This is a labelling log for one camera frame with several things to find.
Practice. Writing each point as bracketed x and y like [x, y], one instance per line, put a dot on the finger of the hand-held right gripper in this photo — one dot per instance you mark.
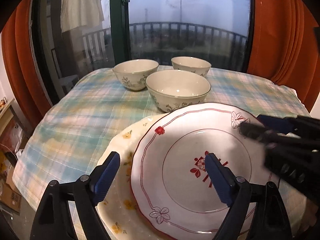
[275, 122]
[252, 130]

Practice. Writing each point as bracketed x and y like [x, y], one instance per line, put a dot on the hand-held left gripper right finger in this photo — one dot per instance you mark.
[220, 180]

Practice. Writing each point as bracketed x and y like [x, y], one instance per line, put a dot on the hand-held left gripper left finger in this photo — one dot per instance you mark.
[107, 177]

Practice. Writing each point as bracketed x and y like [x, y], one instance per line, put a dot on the scalloped yellow flower plate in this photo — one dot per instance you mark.
[117, 142]

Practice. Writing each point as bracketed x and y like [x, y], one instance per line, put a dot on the white plate red pattern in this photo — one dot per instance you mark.
[175, 187]

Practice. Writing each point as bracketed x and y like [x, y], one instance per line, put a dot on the floral cream ceramic bowl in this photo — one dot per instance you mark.
[175, 101]
[190, 66]
[132, 80]

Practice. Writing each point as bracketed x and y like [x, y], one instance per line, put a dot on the plaid pastel tablecloth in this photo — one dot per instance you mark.
[87, 117]

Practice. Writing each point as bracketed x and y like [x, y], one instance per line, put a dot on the cardboard box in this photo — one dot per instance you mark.
[11, 197]

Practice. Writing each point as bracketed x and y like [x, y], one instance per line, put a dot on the white shelf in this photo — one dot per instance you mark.
[7, 111]

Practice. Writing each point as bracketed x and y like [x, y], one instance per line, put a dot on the balcony railing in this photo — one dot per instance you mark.
[175, 30]

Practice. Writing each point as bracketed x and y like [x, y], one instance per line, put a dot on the utility pole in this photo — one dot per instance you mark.
[180, 5]

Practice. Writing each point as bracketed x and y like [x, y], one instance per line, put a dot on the hanging white garment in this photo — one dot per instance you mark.
[80, 5]

